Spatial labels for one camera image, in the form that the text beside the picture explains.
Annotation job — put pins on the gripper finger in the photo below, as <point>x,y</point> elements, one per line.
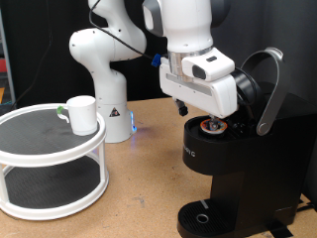
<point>215,123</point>
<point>182,109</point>

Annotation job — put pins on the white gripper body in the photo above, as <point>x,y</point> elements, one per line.
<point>211,95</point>

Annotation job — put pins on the black Keurig coffee machine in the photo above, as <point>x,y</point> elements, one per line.
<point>257,165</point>

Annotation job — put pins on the grey partition panel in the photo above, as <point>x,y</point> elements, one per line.
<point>297,26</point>

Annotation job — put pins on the grey metal frame post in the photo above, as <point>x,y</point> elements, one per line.
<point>9,66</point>

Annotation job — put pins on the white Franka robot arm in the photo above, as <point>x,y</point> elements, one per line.
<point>109,82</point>

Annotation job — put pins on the black tape strip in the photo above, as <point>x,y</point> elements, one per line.
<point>280,231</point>

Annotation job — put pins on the orange blue coffee pod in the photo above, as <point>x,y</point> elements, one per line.
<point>204,126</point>

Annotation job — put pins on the red background object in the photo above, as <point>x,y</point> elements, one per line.
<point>2,64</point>

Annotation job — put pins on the white two-tier turntable shelf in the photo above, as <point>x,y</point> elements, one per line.
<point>39,158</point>

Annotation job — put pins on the black curtain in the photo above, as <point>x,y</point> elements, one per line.
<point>33,49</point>

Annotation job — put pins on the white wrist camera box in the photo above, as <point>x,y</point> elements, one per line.
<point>214,64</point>

